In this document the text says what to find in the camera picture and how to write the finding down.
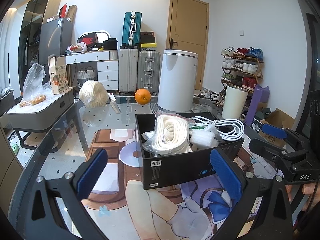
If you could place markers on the silver suitcase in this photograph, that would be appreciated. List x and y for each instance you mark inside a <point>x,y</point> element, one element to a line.
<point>148,71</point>

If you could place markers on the wooden door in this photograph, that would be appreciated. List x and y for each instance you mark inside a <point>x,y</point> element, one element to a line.
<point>188,25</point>

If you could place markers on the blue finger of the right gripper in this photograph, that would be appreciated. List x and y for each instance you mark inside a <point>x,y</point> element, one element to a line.
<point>274,131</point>

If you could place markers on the green white sachet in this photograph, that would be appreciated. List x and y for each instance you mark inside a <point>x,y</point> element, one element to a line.
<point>195,127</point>

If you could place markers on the white drawer desk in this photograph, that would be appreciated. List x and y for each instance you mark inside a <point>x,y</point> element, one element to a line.
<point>106,62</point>

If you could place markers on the wooden shoe rack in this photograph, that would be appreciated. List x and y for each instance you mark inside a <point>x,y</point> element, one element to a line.
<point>241,68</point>

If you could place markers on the white suitcase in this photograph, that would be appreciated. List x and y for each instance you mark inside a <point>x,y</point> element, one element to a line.
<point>127,70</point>

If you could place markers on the large white appliance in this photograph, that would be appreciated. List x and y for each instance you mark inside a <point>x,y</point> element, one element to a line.
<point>177,80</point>

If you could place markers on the black storage box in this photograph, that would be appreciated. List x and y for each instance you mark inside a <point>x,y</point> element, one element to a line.
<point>162,171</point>

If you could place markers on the dark glass cabinet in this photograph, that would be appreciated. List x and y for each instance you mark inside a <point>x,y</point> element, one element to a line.
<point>36,14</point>

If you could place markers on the orange fruit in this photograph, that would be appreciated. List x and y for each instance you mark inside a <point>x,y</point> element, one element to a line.
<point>142,96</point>

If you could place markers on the purple paper bag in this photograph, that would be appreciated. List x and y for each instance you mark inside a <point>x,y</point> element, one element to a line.
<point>260,95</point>

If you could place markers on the teal suitcase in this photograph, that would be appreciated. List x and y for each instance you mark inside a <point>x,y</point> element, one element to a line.
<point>131,30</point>

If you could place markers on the stacked black yellow boxes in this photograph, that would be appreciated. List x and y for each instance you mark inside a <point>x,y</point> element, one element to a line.
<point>148,41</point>

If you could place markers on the white tumbler cup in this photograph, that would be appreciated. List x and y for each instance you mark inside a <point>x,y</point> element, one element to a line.
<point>235,99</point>

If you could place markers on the white foam wrap piece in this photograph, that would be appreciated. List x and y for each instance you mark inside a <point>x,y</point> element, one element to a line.
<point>203,139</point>

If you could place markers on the grey side table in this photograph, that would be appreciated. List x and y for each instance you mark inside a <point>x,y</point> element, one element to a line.
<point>39,118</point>

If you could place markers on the grey refrigerator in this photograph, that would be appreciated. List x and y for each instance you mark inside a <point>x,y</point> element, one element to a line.
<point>55,38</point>

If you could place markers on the fruit cardboard box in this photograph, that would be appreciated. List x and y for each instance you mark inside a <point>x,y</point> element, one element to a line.
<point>58,74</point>

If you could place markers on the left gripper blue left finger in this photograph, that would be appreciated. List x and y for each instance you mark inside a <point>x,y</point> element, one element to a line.
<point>88,173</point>

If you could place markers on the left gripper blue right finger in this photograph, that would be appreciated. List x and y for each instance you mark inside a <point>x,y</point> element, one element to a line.
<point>228,173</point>

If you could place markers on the open cardboard box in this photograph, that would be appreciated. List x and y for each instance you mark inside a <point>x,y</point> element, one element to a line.
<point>276,118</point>

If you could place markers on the woven basket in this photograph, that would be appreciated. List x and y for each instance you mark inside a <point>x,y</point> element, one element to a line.
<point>85,74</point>

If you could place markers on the clear bag of fruit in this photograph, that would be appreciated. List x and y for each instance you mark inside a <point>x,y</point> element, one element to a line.
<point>34,92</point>

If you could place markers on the person's right hand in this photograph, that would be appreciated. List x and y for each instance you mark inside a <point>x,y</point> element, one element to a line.
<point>307,190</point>

